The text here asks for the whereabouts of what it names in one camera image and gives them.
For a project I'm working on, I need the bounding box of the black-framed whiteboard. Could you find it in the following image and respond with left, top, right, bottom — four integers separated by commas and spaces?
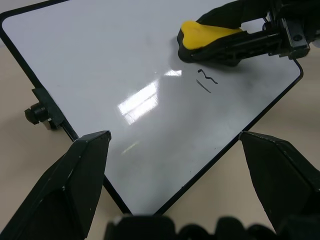
0, 0, 304, 217

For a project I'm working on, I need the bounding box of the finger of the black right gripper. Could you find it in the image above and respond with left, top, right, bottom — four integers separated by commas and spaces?
191, 26, 285, 68
196, 0, 271, 29

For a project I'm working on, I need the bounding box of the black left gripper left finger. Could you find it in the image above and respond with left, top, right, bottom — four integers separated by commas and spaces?
0, 130, 112, 240

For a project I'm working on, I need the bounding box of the yellow and black whiteboard eraser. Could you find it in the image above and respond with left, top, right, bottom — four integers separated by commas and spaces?
176, 20, 247, 64

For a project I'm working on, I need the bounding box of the black marker squiggle drawing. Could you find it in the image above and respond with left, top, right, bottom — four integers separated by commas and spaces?
197, 68, 219, 85

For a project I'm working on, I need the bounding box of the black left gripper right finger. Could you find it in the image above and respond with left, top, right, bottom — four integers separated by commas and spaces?
238, 131, 320, 240

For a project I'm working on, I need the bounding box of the black whiteboard stand clamp knob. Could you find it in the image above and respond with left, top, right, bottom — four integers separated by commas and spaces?
24, 87, 66, 131

